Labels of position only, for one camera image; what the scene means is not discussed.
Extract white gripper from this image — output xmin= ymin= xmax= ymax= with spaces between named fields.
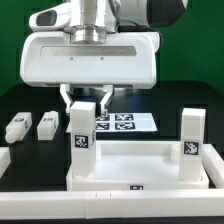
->
xmin=20 ymin=32 xmax=159 ymax=116

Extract white desk top tray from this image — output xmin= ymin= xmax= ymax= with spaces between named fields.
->
xmin=66 ymin=141 xmax=209 ymax=191

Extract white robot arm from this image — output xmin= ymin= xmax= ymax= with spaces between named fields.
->
xmin=20 ymin=0 xmax=188 ymax=115

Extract white marker sheet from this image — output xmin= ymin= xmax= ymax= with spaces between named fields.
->
xmin=66 ymin=113 xmax=157 ymax=133

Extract white left fence block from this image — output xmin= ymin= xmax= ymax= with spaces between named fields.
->
xmin=0 ymin=147 xmax=11 ymax=178

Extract white fence block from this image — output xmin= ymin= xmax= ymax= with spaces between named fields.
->
xmin=202 ymin=144 xmax=224 ymax=189
xmin=0 ymin=147 xmax=11 ymax=178

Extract white front fence bar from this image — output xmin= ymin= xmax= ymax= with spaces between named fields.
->
xmin=0 ymin=189 xmax=224 ymax=220

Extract white right fence block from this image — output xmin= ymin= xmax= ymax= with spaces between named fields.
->
xmin=202 ymin=144 xmax=224 ymax=189

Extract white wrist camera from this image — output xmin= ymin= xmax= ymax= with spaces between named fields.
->
xmin=29 ymin=9 xmax=71 ymax=32

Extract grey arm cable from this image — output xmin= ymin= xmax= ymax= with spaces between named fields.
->
xmin=108 ymin=0 xmax=161 ymax=38

